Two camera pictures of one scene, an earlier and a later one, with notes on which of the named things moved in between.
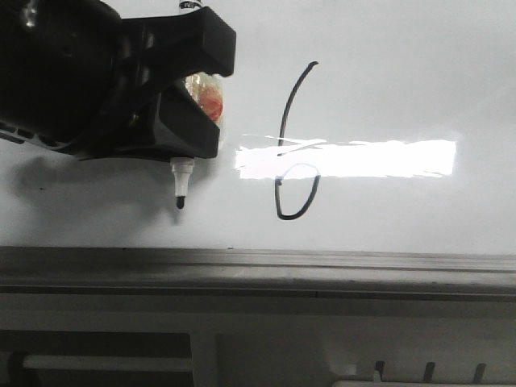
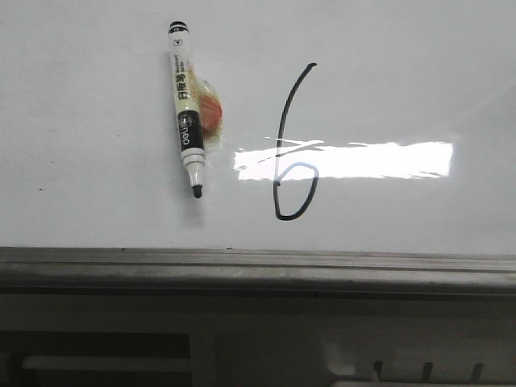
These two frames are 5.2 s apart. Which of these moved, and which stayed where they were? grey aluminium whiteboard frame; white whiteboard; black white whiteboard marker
Moved: black white whiteboard marker
Stayed: grey aluminium whiteboard frame; white whiteboard
